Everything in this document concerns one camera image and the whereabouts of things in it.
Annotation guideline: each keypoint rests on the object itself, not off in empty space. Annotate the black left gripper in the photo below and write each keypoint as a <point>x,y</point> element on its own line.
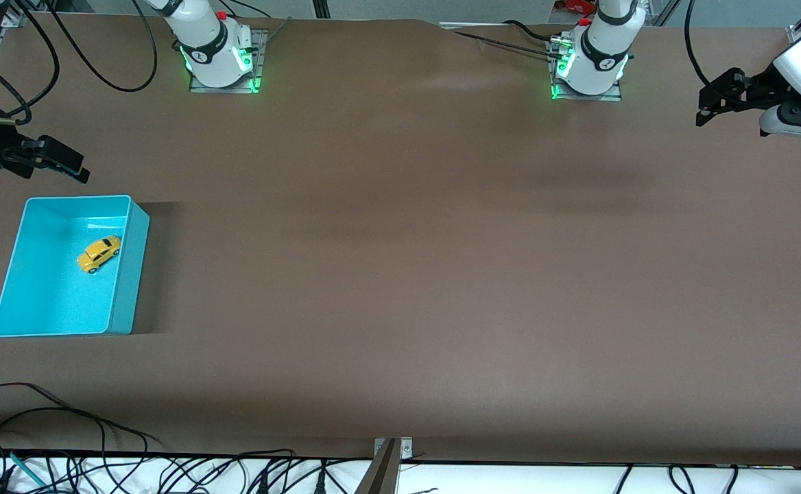
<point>751,88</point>

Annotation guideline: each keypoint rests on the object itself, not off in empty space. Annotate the yellow beetle toy car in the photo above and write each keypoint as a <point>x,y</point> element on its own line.
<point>99,254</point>

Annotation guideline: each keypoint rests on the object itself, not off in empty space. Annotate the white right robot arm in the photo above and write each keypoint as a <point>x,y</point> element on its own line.
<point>212,41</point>

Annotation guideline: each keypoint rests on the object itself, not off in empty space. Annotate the teal plastic storage bin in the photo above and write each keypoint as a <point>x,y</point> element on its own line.
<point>51,295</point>

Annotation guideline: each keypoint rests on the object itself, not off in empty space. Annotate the red background object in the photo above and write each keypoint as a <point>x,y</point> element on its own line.
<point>575,6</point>

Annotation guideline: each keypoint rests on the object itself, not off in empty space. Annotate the black power plug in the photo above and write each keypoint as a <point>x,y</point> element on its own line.
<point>263,482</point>
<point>321,481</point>

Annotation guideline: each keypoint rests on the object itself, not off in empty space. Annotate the aluminium frame profile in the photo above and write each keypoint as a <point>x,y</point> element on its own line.
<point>321,8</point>
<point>664,10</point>

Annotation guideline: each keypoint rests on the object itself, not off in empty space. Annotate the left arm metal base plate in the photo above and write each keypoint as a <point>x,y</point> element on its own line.
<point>587,97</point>

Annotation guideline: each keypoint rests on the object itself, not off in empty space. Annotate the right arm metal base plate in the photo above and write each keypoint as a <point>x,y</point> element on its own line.
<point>261,68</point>

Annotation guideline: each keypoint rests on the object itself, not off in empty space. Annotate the aluminium table bracket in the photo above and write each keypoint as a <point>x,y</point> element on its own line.
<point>385,473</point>

